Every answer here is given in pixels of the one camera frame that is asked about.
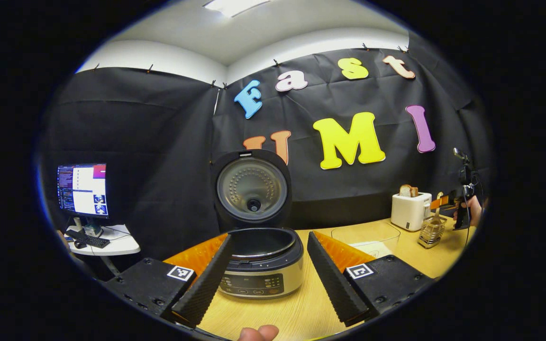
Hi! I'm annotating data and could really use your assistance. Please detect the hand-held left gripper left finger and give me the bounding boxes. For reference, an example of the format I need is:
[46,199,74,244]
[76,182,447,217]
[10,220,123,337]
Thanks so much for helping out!
[105,233,235,329]

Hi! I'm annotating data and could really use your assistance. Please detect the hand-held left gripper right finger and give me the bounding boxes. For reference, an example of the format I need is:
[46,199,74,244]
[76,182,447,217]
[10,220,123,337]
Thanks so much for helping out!
[307,231,435,327]

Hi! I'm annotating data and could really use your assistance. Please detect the wooden spoon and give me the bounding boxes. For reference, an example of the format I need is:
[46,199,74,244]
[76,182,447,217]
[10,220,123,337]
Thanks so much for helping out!
[430,191,445,225]

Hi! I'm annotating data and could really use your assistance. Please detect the metal wire chopstick holder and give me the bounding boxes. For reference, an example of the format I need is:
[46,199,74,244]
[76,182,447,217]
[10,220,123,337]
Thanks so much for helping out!
[417,215,447,249]

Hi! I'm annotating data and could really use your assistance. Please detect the clear plastic rice box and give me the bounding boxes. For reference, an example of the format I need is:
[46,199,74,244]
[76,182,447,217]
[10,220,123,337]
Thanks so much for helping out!
[331,222,401,259]

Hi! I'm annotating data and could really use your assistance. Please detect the dark grey rice cooker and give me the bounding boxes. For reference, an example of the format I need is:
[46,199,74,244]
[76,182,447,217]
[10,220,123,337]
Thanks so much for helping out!
[210,149,304,300]

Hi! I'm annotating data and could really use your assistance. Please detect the white toaster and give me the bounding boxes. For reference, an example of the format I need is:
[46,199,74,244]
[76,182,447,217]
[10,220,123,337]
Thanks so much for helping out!
[391,192,432,232]

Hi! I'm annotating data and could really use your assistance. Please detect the white side table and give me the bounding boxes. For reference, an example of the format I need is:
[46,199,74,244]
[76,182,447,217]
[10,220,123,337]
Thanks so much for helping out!
[64,224,141,257]

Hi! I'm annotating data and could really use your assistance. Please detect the black keyboard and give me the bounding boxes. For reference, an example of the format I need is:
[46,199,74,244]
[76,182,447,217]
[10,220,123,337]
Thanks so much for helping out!
[65,230,110,249]

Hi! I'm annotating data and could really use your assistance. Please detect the black backdrop cloth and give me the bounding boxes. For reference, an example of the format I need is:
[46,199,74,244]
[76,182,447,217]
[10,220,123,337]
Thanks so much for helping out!
[40,32,491,280]

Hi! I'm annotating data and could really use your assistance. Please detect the computer monitor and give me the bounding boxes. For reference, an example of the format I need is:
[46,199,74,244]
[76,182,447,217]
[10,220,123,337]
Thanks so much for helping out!
[56,163,109,218]

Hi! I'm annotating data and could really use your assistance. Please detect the ceiling light panel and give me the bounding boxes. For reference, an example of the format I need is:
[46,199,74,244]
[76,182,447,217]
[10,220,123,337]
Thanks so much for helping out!
[203,0,271,18]

